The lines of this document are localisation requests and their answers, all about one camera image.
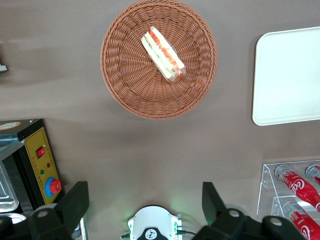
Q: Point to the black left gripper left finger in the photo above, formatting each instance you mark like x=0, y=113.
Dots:
x=67, y=207

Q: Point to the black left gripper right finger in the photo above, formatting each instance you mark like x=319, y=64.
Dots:
x=215, y=212

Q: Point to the triangle sandwich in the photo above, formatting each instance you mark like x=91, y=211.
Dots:
x=163, y=56

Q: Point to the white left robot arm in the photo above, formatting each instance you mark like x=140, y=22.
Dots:
x=152, y=220

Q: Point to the round brown wicker basket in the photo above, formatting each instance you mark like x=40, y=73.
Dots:
x=130, y=75

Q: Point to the cream plastic tray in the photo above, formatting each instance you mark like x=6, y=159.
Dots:
x=287, y=80

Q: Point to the steel warmer pan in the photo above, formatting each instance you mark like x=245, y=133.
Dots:
x=7, y=190
x=13, y=218

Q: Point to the clear acrylic bottle rack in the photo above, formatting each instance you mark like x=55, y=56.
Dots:
x=267, y=185

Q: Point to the black food warmer machine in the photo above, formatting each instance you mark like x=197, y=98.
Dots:
x=37, y=142

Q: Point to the red cola bottle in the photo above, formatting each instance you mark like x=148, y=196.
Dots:
x=314, y=172
x=300, y=186
x=300, y=220

